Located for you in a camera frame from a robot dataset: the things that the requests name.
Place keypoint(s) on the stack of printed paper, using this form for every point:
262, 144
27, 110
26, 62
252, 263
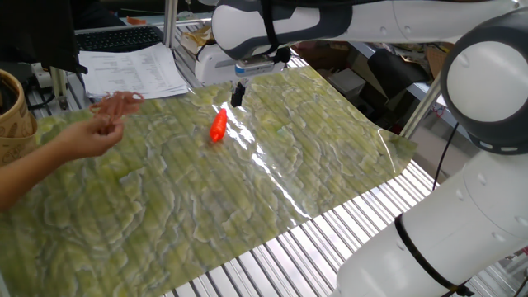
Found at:
132, 72

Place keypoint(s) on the person's bare forearm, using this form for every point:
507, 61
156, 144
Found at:
29, 173

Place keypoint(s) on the slanted aluminium frame leg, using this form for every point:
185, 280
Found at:
420, 109

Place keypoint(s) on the black bag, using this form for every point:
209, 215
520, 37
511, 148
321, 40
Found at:
396, 68

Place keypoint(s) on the green marble pattern mat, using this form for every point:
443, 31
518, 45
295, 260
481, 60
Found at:
165, 206

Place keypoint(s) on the open cardboard box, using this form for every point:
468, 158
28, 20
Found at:
198, 38

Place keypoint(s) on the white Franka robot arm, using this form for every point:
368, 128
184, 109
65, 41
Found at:
474, 231

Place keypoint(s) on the aluminium frame post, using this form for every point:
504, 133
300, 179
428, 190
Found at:
170, 22

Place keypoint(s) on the small white box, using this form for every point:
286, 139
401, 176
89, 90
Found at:
347, 81

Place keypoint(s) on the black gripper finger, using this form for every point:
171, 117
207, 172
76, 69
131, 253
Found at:
235, 99
242, 91

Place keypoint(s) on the black monitor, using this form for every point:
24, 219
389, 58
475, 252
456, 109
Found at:
37, 33

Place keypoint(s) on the black computer keyboard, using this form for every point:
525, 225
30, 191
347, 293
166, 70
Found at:
119, 39

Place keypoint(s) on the person's bare hand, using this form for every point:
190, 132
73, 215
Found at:
88, 138

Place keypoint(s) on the orange plastic carrot toy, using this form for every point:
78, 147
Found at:
218, 125

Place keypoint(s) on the brown rubber octopus toy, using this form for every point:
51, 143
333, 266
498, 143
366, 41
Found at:
117, 105

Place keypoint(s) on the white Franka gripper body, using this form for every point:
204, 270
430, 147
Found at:
214, 66

